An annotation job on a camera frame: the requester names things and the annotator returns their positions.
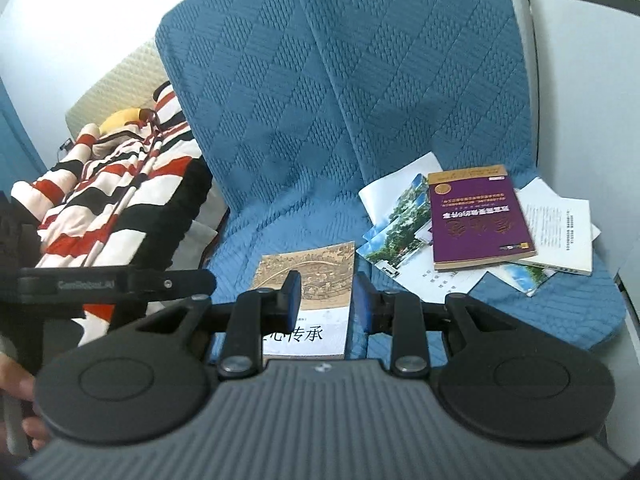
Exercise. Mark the photo cover booklet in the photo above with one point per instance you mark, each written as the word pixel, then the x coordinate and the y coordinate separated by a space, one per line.
pixel 530 280
pixel 405 200
pixel 395 250

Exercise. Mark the purple book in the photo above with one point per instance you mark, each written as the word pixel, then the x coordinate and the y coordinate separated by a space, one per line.
pixel 475 220

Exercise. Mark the red white black striped blanket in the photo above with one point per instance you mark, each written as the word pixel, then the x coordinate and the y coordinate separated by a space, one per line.
pixel 115 195

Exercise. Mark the white book with orange back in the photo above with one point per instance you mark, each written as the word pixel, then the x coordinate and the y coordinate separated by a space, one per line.
pixel 560 240

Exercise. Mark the white armchair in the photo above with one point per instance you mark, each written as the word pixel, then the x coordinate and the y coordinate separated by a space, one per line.
pixel 575 85

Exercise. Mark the yellow plush toy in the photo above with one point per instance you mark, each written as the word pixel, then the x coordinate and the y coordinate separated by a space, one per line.
pixel 125 120

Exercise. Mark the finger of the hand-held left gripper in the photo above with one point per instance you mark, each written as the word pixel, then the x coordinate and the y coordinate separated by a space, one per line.
pixel 170 282

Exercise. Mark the book with painting cover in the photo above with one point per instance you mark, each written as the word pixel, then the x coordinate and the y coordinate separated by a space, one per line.
pixel 320 280

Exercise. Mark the person's left hand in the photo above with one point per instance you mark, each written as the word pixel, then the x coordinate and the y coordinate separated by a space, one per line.
pixel 17 382

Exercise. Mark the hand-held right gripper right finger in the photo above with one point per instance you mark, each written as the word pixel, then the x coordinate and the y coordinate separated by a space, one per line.
pixel 364 305

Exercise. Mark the cream textured pillow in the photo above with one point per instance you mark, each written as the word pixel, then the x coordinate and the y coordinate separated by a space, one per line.
pixel 115 80

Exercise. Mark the blue textured sofa cover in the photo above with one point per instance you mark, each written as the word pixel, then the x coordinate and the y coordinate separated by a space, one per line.
pixel 300 110

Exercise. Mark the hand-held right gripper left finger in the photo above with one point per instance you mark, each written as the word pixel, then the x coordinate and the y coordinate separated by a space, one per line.
pixel 292 300

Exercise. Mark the blue ribbed cloth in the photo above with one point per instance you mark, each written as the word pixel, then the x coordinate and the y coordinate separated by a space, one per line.
pixel 17 145

